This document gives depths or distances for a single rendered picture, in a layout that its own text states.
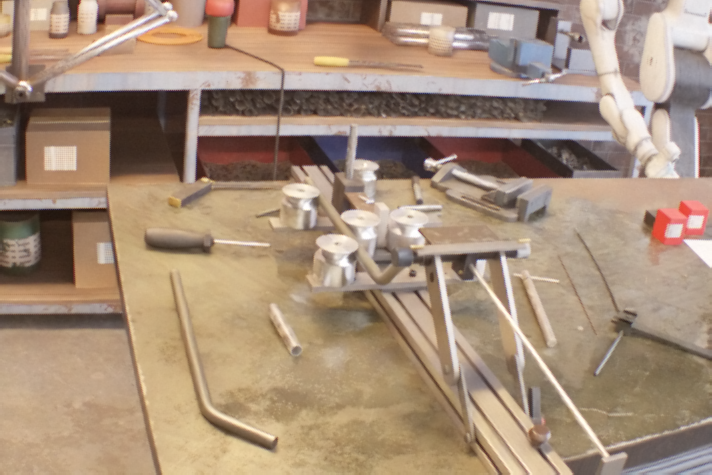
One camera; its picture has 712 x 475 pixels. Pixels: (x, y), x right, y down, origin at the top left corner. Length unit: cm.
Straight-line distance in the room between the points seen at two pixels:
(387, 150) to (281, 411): 232
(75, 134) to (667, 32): 166
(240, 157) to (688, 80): 156
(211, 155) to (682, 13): 165
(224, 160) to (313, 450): 221
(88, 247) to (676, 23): 182
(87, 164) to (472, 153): 150
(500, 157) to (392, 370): 242
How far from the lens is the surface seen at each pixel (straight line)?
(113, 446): 220
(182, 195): 133
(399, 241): 113
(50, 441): 222
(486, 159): 332
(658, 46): 227
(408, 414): 90
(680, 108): 232
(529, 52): 264
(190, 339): 96
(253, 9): 298
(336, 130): 251
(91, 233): 258
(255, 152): 299
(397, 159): 316
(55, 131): 245
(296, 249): 122
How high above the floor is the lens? 141
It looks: 22 degrees down
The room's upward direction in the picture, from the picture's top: 7 degrees clockwise
